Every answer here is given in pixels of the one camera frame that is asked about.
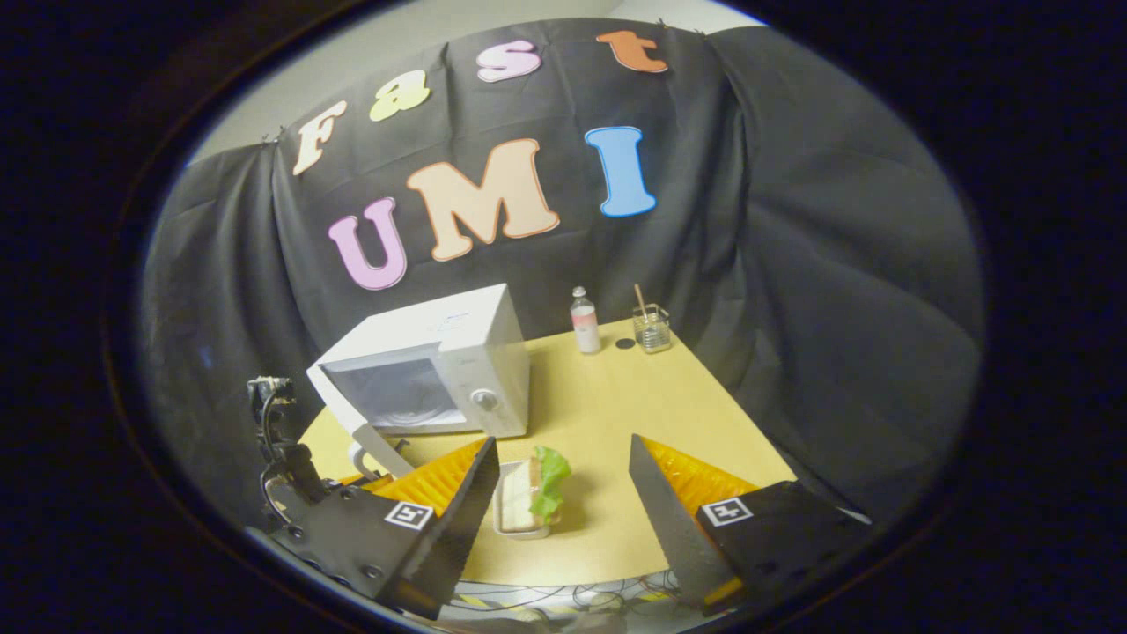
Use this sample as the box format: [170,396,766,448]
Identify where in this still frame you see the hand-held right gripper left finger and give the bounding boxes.
[264,436,501,621]

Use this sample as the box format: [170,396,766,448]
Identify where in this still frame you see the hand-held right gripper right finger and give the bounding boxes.
[628,433,873,617]

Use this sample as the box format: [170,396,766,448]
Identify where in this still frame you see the sandwich with lettuce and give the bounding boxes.
[500,445,573,534]

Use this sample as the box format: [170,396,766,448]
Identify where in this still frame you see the white microwave oven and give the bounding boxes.
[306,283,532,483]

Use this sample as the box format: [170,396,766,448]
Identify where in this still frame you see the glass holder with stick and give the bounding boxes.
[632,284,673,355]

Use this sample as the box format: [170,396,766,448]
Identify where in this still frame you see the small clear bottle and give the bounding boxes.
[570,286,602,355]

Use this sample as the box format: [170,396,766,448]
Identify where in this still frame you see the black backdrop cloth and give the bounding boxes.
[141,18,985,529]

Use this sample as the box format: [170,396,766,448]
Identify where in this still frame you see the tangled floor cables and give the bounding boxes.
[445,571,705,628]

